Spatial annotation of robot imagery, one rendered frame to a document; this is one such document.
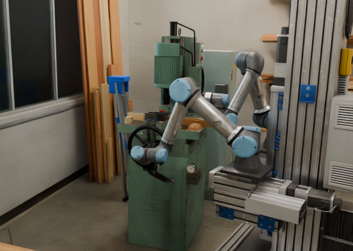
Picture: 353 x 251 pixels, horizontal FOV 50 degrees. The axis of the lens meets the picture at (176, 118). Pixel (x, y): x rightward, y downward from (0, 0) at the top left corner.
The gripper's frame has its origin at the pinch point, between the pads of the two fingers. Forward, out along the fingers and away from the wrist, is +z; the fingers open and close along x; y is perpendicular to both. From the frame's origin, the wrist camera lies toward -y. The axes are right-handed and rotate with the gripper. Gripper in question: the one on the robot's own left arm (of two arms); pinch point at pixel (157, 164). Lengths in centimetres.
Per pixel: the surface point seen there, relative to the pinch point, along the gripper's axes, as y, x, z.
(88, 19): -157, -118, 61
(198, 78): -71, 13, 26
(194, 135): -23.6, 17.5, 14.8
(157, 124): -26.4, -4.5, 1.9
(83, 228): 41, -80, 62
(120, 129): -26.2, -36.4, 12.8
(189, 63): -82, 5, 22
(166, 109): -42.9, -5.2, 16.5
